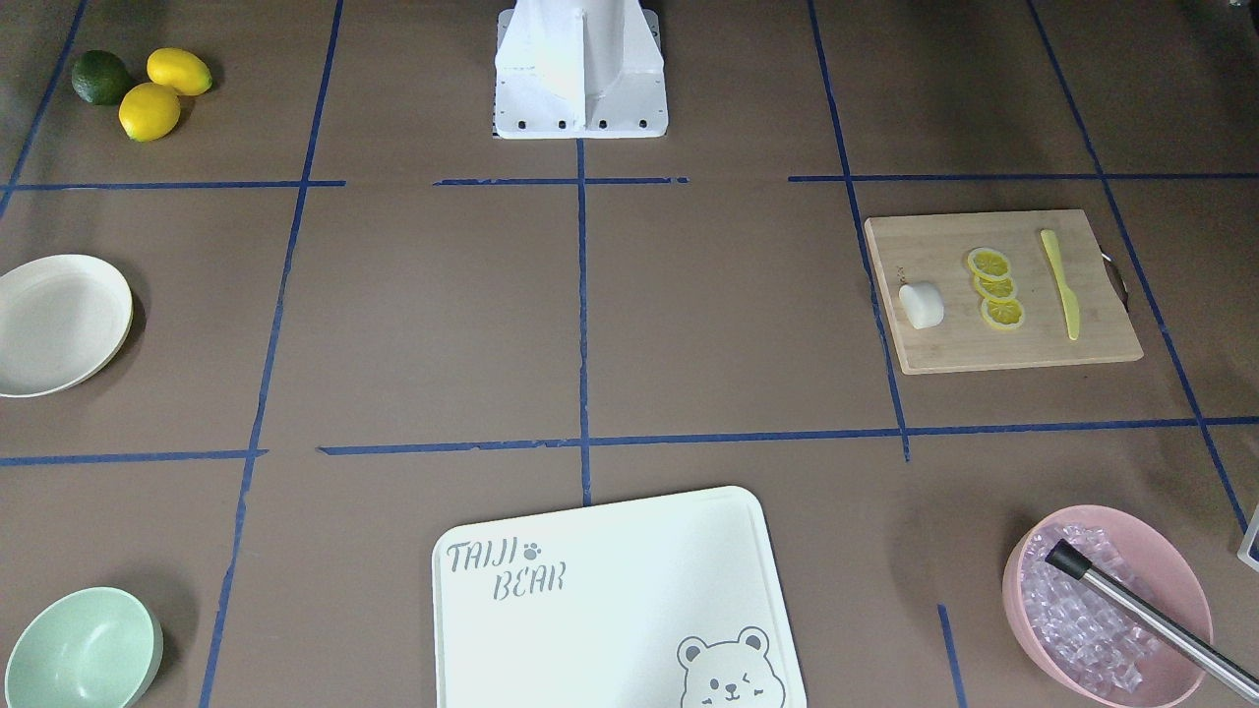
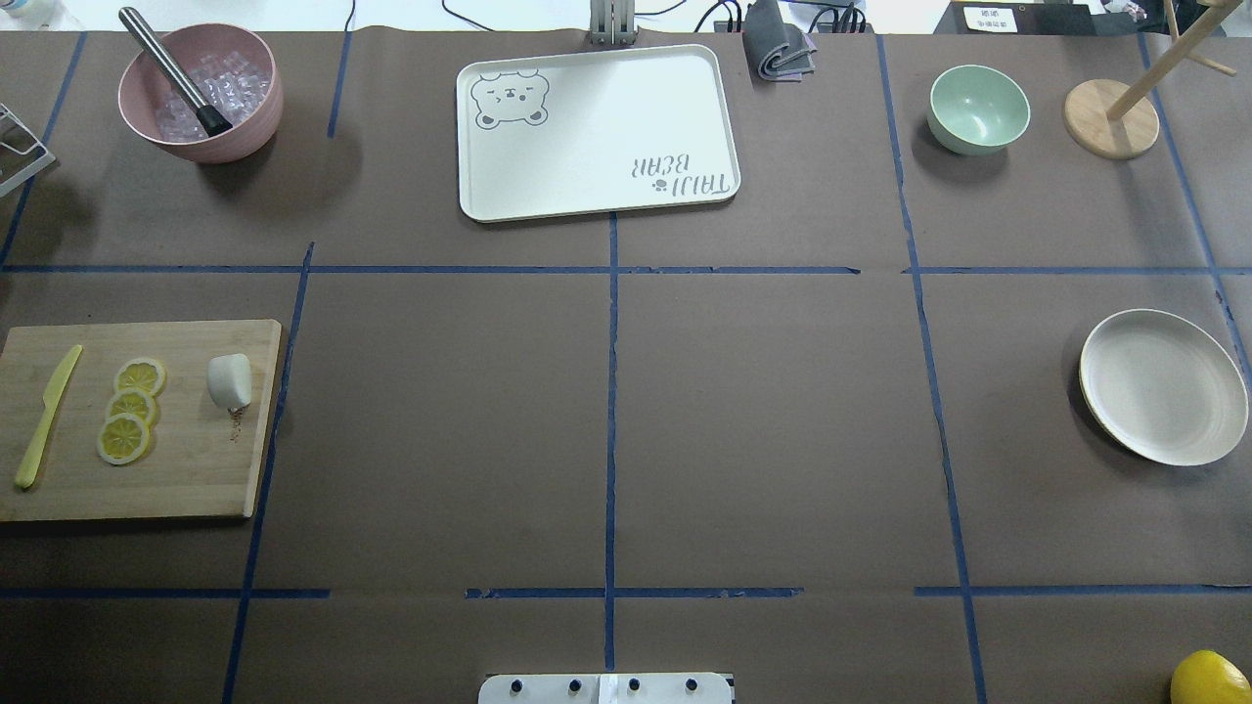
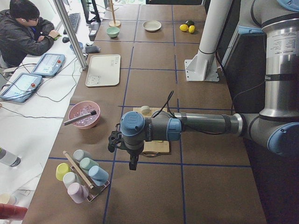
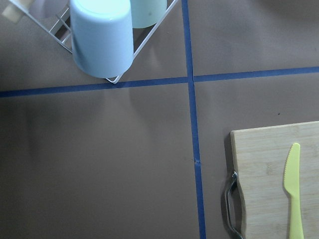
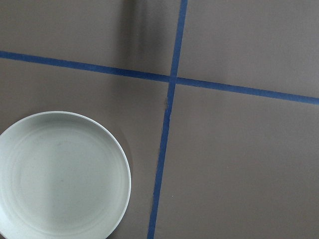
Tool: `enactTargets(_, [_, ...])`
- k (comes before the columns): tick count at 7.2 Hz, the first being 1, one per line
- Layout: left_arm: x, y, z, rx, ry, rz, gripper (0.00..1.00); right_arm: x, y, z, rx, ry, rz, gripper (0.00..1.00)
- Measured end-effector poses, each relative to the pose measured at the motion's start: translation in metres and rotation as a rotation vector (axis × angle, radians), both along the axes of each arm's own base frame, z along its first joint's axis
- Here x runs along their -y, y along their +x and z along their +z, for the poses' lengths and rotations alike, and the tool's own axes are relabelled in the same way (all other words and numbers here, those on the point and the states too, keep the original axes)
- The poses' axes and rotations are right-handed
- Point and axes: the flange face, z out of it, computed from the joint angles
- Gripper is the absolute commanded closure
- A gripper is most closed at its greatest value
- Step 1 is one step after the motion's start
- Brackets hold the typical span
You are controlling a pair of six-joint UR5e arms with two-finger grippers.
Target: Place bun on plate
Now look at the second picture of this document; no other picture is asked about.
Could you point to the white round plate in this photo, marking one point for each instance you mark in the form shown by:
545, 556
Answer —
1163, 388

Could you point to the white bear serving tray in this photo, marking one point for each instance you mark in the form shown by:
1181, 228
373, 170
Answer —
593, 132

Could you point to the folded grey cloth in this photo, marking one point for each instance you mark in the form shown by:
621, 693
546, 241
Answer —
778, 51

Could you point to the green bowl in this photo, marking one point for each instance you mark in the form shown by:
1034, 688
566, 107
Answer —
976, 110

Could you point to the bamboo cutting board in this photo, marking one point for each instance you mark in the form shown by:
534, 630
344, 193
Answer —
204, 460

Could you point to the steel muddler with black tip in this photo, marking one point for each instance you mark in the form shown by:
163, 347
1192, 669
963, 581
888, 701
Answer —
210, 118

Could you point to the ice cubes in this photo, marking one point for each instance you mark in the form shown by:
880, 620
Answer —
233, 85

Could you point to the lemon slice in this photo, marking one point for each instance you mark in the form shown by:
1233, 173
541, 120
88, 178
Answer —
146, 374
133, 401
123, 438

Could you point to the pink bowl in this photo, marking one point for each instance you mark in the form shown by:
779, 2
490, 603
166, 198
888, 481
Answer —
142, 87

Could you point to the wooden mug tree stand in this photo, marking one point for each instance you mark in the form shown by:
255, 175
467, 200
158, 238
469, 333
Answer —
1117, 120

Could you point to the metal cup rack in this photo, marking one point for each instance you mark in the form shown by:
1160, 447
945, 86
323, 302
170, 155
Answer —
23, 155

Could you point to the yellow plastic knife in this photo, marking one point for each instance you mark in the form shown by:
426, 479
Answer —
52, 395

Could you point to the yellow lemon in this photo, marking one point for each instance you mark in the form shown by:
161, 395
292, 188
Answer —
1206, 676

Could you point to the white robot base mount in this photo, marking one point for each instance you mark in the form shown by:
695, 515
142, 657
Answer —
655, 687

